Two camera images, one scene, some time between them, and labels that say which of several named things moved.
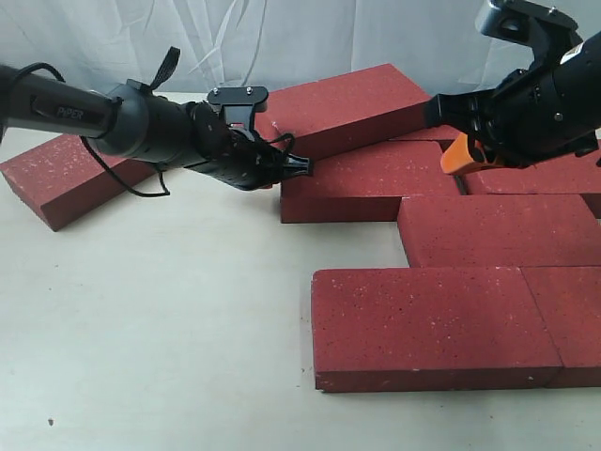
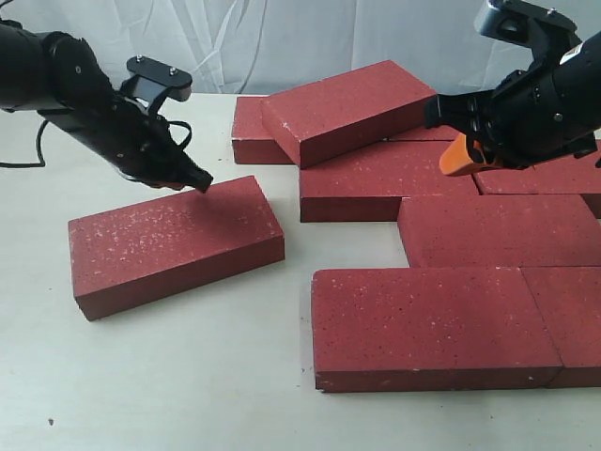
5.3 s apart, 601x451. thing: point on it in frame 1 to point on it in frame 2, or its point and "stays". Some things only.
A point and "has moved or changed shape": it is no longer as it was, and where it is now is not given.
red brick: x=439 y=132 stays
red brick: x=569 y=300 stays
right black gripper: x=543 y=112 stays
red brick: x=365 y=183 has moved or changed shape
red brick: x=569 y=175 stays
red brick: x=448 y=328 stays
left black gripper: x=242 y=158 to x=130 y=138
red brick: x=499 y=230 stays
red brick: x=64 y=179 to x=151 y=250
